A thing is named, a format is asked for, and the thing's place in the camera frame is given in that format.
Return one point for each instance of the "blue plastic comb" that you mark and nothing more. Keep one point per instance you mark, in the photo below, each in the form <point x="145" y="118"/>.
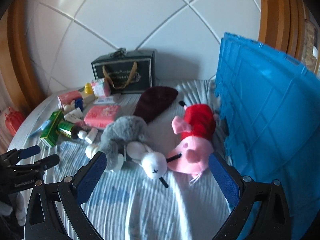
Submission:
<point x="41" y="128"/>

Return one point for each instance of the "dark maroon cloth pouch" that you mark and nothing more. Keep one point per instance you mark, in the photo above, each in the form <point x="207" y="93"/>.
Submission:
<point x="154" y="101"/>

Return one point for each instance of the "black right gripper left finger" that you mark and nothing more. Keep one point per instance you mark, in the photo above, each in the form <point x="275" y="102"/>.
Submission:
<point x="43" y="220"/>

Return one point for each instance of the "red plastic container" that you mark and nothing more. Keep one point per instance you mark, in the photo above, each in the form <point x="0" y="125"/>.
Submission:
<point x="12" y="120"/>

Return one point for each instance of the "black gift bag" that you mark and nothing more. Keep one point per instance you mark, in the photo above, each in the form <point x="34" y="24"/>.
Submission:
<point x="127" y="71"/>

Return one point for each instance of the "green glass bottle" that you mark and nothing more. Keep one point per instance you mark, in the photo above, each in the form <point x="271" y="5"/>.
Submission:
<point x="68" y="129"/>

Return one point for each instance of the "small pink tissue pack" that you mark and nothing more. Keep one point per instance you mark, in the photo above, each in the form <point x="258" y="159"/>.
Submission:
<point x="100" y="116"/>

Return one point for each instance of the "green medicine box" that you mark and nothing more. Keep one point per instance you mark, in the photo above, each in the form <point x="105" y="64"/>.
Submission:
<point x="50" y="134"/>

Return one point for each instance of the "white blue card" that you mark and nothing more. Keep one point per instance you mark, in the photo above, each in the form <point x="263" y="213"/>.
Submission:
<point x="107" y="100"/>

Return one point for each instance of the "small toy figure blue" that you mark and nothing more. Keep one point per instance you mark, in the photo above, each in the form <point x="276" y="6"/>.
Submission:
<point x="75" y="104"/>

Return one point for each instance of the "grey white plush animal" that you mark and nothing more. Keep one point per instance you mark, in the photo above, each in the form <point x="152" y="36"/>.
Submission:
<point x="127" y="139"/>

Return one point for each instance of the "pink pig plush red dress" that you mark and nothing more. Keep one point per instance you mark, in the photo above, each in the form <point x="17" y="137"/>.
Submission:
<point x="196" y="129"/>

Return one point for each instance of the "floral pink tissue pack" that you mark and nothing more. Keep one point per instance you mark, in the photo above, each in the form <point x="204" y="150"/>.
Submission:
<point x="101" y="88"/>

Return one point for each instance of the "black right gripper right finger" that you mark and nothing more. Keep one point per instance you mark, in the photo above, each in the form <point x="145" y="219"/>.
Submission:
<point x="259" y="210"/>

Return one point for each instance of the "white gloved hand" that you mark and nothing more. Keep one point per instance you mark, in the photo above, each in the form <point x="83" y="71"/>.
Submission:
<point x="13" y="204"/>

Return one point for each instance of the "yellow cap bottle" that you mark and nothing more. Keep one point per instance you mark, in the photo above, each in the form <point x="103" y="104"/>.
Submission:
<point x="88" y="94"/>

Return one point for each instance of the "white small bottle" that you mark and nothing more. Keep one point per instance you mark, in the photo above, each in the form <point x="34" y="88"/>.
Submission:
<point x="89" y="136"/>

